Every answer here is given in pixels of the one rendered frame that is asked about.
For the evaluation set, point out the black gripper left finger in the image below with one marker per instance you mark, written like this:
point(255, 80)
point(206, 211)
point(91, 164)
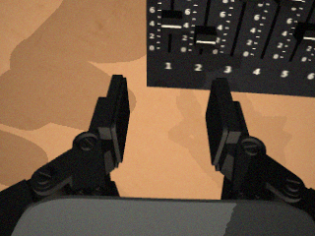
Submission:
point(81, 169)

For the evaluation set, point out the black lighting desk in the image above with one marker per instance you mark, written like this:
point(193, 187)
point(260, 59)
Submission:
point(257, 49)

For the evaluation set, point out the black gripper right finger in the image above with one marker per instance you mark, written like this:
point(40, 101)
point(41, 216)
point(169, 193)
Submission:
point(245, 157)

